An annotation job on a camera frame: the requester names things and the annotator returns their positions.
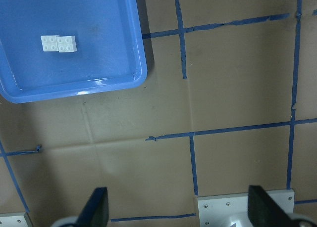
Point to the blue plastic tray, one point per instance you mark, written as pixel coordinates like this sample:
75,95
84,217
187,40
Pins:
110,53

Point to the metal base plate right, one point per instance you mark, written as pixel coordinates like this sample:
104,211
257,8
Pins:
231,210

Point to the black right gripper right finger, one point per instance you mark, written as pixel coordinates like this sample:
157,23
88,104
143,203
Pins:
264,212

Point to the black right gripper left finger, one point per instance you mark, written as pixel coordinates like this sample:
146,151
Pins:
96,211

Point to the white block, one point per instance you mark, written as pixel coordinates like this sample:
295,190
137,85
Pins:
49,43
66,44

